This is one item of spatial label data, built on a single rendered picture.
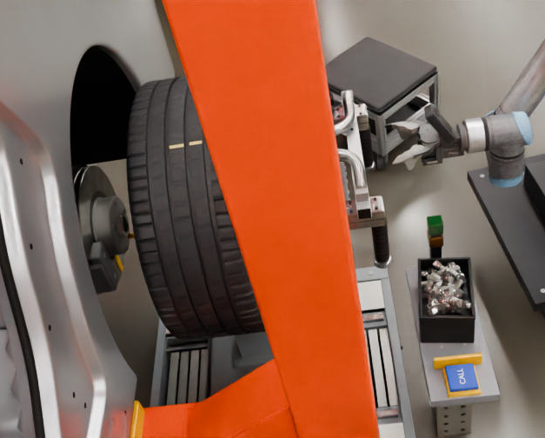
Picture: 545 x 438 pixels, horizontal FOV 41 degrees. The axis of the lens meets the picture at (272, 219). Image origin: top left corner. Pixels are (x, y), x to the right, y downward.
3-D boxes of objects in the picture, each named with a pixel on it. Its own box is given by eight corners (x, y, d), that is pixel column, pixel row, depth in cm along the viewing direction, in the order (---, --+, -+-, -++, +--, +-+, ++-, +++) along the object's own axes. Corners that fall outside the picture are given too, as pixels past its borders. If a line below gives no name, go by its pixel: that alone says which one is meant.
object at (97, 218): (118, 210, 210) (74, 142, 184) (144, 206, 210) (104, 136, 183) (110, 311, 193) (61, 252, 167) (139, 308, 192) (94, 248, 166)
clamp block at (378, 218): (344, 215, 169) (342, 199, 166) (383, 209, 168) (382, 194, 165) (346, 231, 166) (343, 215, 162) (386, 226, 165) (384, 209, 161)
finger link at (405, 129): (385, 139, 204) (415, 148, 199) (384, 122, 199) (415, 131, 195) (391, 132, 205) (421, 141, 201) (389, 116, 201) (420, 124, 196)
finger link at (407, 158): (401, 181, 192) (426, 162, 195) (400, 165, 187) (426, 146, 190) (393, 175, 194) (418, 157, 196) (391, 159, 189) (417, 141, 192)
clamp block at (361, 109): (333, 122, 193) (330, 107, 189) (367, 117, 192) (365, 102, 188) (334, 135, 189) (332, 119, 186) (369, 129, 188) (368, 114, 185)
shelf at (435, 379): (405, 275, 215) (405, 268, 213) (464, 268, 213) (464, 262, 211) (430, 408, 185) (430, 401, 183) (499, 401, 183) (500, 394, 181)
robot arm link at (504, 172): (518, 162, 209) (521, 128, 200) (526, 190, 201) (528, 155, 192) (484, 166, 210) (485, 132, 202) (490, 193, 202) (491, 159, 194)
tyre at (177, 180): (147, 36, 193) (103, 189, 142) (235, 21, 190) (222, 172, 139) (206, 225, 234) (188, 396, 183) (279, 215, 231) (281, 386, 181)
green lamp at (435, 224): (426, 225, 200) (426, 215, 197) (441, 223, 200) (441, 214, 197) (428, 236, 197) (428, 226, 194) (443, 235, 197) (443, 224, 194)
